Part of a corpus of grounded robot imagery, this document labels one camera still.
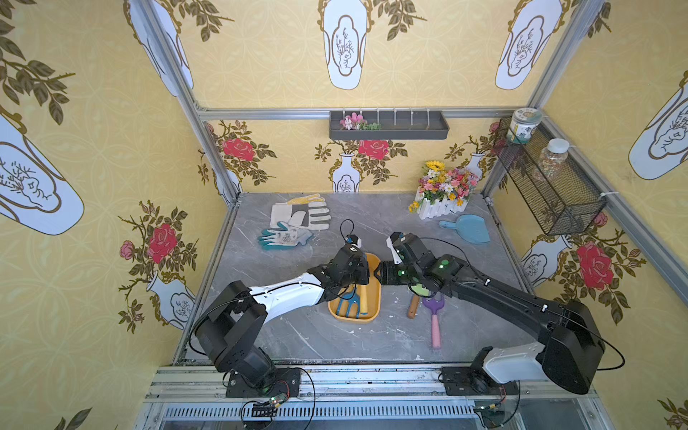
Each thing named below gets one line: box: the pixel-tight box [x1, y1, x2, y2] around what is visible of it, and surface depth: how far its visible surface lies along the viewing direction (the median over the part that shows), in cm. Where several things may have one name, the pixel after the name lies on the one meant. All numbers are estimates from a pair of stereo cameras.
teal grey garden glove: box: [257, 221, 313, 250], surface depth 108 cm
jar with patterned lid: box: [507, 107, 544, 145], surface depth 87 cm
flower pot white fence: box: [408, 160, 480, 220], surface depth 106 cm
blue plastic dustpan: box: [438, 214, 491, 244], surface depth 110 cm
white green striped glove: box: [268, 201, 332, 231], surface depth 116 cm
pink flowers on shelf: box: [339, 111, 382, 131], surface depth 89 cm
